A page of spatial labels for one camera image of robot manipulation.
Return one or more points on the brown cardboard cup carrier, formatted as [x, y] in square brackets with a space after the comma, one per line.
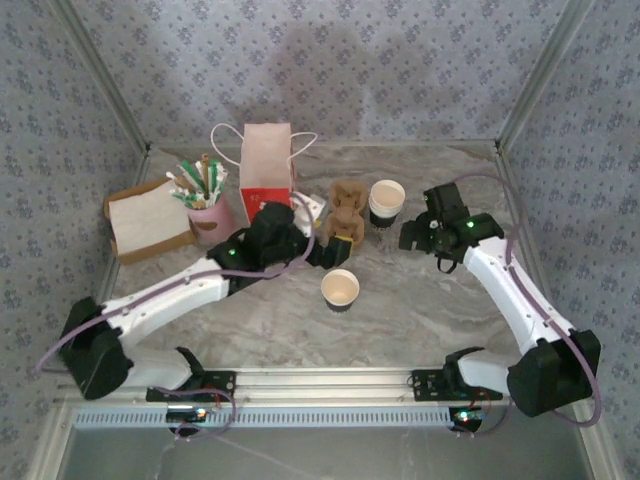
[347, 210]
[361, 243]

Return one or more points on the red white paper gift bag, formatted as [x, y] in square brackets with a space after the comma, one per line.
[265, 160]

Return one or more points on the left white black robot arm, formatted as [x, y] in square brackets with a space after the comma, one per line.
[160, 305]

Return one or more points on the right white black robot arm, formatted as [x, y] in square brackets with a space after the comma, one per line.
[505, 290]

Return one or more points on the pink straw holder cup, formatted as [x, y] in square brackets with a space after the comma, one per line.
[212, 220]

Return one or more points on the brown paper straw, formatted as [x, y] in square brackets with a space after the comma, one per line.
[205, 170]

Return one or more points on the brown cardboard napkin holder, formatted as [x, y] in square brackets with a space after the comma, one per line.
[150, 252]

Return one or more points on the white paper napkins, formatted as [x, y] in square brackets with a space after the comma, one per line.
[145, 215]

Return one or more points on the wide aluminium mounting rail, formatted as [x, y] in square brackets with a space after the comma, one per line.
[325, 382]

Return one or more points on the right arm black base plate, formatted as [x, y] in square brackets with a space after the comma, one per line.
[425, 385]

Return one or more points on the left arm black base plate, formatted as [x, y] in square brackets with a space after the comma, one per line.
[220, 382]

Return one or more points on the aluminium frame post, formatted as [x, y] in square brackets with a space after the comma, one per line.
[540, 75]
[50, 440]
[600, 450]
[107, 87]

